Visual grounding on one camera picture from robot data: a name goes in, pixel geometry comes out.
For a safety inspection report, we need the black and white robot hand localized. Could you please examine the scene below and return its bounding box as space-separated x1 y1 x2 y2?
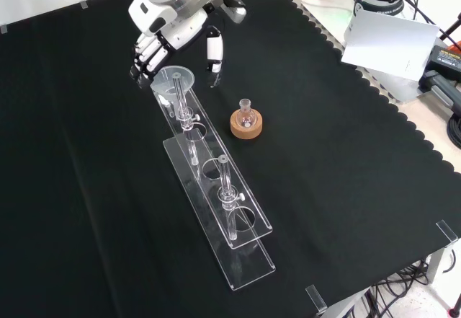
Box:
128 0 225 90

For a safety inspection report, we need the clear plastic funnel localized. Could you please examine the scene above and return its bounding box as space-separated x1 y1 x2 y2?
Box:
150 65 196 108

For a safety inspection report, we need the clear acrylic funnel stand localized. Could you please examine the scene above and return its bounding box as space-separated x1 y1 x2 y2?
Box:
152 71 277 292

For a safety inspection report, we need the small round-bottom glass flask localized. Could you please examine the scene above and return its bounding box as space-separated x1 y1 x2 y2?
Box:
236 98 258 130

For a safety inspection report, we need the black bench cloth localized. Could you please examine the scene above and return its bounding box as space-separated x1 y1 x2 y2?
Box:
0 0 461 318

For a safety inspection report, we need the pale board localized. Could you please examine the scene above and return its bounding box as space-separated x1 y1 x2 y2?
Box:
340 7 441 81

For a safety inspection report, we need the black power unit orange label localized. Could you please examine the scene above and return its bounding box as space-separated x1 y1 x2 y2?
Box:
419 43 461 81

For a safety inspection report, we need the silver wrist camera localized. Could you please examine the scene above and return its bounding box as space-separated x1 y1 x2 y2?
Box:
218 0 248 24

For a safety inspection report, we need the cork ring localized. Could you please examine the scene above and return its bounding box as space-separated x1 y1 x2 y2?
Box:
230 110 264 141

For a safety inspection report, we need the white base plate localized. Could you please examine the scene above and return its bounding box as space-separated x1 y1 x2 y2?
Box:
300 0 423 103

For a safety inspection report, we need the black cable bundle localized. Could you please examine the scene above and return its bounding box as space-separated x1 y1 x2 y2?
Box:
365 258 461 318

